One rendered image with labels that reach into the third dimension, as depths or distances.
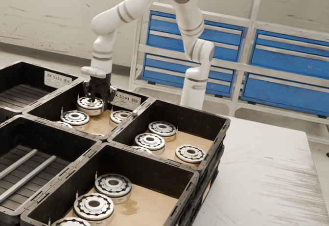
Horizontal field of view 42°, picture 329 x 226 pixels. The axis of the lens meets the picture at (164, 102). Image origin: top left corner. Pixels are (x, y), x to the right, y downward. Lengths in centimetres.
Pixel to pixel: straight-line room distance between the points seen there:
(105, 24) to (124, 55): 289
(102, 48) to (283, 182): 84
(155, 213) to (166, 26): 227
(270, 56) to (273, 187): 178
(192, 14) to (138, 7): 18
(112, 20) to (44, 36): 317
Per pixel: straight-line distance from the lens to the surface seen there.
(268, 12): 411
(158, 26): 332
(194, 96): 174
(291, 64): 334
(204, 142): 158
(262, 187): 165
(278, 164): 183
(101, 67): 153
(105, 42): 153
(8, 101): 174
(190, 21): 147
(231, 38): 327
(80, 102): 164
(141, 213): 119
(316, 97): 345
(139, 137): 147
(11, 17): 473
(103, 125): 159
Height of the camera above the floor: 157
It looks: 24 degrees down
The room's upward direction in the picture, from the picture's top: 9 degrees clockwise
